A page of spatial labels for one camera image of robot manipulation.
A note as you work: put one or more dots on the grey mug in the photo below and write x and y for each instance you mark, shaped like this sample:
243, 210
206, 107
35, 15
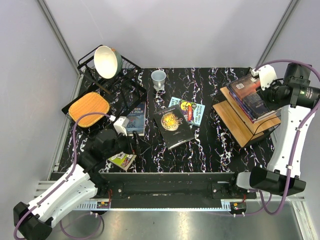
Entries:
158, 78

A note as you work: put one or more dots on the black moon and sixpence book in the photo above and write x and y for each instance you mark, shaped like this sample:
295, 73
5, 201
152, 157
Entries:
173, 126

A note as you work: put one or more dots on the black wire dish rack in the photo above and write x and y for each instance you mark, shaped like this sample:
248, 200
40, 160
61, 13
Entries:
123, 92

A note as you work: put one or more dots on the lime green cartoon book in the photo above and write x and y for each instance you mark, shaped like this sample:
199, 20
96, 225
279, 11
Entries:
122, 160

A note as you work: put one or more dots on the woven orange mat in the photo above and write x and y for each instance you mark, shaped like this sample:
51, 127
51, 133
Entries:
91, 102

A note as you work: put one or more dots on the wooden wire shelf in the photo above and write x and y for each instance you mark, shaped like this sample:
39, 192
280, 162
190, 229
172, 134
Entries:
243, 130

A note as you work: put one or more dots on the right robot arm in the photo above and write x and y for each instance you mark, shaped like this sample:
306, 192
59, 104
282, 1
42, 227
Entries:
297, 102

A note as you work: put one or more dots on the light blue treehouse book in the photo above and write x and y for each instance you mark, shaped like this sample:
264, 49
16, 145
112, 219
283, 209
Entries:
193, 112

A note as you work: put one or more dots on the dark blue galaxy book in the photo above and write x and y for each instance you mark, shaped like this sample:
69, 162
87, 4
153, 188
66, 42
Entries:
250, 114

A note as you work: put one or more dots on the blue 1984 book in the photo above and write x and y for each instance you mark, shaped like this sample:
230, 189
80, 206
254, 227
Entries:
137, 118

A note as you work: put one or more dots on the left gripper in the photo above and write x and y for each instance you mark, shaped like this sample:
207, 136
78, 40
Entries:
135, 146

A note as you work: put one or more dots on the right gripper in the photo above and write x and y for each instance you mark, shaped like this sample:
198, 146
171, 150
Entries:
264, 93

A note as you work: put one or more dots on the white green bowl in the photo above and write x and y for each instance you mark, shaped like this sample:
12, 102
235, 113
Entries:
107, 61

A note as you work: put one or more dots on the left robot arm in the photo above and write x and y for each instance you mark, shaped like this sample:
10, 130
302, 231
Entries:
35, 220

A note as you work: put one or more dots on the dark tale of cities book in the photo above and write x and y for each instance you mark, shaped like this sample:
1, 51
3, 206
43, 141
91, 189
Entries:
245, 88

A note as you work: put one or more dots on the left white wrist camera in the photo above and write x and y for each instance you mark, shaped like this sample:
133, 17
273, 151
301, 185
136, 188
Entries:
120, 124

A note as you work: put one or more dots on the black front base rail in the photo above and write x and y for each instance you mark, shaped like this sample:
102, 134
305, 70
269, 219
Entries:
170, 191

